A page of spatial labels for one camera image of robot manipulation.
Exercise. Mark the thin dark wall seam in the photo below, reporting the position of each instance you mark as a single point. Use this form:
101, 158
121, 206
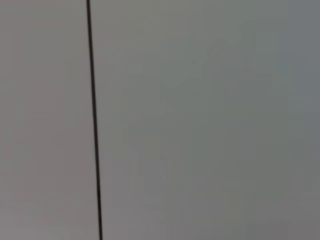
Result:
94, 120

